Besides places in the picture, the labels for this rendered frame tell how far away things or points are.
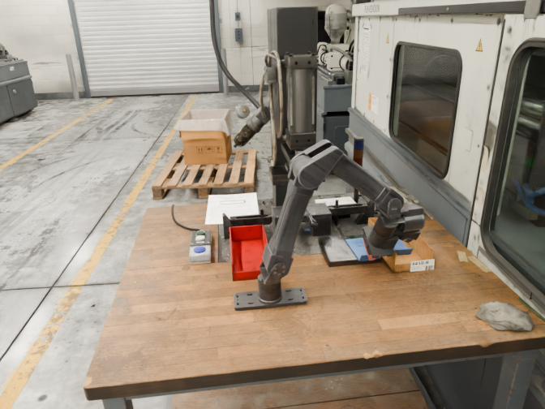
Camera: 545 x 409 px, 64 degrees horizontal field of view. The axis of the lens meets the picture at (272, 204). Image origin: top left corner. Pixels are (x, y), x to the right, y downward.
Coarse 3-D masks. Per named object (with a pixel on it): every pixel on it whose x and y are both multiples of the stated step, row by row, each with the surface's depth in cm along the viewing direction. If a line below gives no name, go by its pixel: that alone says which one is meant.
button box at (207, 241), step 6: (186, 228) 163; (192, 228) 162; (192, 234) 153; (210, 234) 153; (192, 240) 148; (198, 240) 148; (204, 240) 148; (210, 240) 149; (192, 246) 146; (210, 246) 147
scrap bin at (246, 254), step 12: (240, 228) 151; (252, 228) 151; (240, 240) 152; (252, 240) 152; (264, 240) 144; (240, 252) 145; (252, 252) 144; (240, 264) 138; (252, 264) 138; (240, 276) 130; (252, 276) 130
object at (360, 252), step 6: (348, 240) 146; (354, 240) 146; (360, 240) 146; (354, 246) 143; (354, 252) 139; (360, 252) 139; (366, 252) 139; (360, 258) 133; (366, 258) 134; (378, 258) 135
